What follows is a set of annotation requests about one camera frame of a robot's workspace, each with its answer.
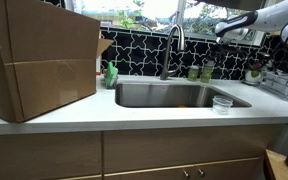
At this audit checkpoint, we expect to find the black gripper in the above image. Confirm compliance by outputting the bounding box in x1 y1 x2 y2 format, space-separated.
213 44 248 62

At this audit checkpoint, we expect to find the tall green bottle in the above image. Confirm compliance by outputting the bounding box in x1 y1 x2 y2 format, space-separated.
201 60 214 83

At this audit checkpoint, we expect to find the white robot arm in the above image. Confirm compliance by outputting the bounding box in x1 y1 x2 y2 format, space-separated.
215 0 288 46

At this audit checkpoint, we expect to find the short green bottle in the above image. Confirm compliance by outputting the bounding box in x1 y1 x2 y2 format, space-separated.
187 65 199 81

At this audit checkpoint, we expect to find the small potted plant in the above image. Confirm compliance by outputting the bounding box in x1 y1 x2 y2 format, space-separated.
244 62 264 84

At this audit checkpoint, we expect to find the clear plastic cup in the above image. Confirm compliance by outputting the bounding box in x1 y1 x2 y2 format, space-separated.
212 95 233 115

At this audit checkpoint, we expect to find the orange object in sink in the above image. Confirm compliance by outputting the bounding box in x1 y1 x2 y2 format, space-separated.
177 105 187 108

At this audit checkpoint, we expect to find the dish drying rack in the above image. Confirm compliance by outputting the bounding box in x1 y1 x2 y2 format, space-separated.
259 71 288 100

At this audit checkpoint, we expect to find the stainless steel sink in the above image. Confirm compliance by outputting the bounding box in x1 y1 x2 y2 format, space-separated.
115 82 251 108

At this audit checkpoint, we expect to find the wooden cabinet front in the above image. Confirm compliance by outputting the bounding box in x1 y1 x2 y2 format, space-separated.
0 125 282 180

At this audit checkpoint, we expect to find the green sponge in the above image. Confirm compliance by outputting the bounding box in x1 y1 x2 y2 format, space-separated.
104 62 117 89

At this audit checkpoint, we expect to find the metal cabinet knob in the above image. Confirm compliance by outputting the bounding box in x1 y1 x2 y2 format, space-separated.
198 168 205 177
183 170 190 179

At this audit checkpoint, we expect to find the cardboard box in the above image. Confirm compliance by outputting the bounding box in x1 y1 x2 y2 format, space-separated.
0 0 112 123

